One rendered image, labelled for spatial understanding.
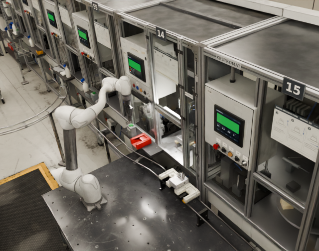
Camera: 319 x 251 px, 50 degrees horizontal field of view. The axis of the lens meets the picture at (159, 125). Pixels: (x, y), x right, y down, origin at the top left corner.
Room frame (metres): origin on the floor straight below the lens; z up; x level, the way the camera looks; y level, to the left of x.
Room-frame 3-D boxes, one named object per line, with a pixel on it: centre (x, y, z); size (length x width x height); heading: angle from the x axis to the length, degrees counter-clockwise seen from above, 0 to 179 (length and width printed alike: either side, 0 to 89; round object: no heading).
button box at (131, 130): (2.71, 0.26, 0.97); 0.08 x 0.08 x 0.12; 32
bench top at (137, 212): (1.89, 0.26, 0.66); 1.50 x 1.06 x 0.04; 32
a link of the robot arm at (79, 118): (2.25, 0.59, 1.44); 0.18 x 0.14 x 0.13; 147
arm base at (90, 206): (2.10, 0.61, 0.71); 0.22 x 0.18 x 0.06; 32
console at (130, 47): (2.78, 0.06, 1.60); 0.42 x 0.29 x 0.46; 32
